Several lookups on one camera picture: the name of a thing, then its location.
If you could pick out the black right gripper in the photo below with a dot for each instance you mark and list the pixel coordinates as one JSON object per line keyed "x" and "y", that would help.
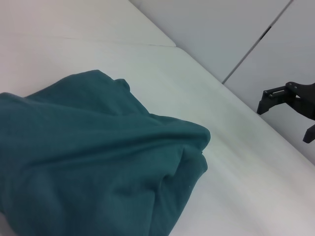
{"x": 305, "y": 98}

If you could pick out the teal blue shirt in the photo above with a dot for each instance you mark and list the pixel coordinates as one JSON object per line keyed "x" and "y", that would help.
{"x": 98, "y": 159}

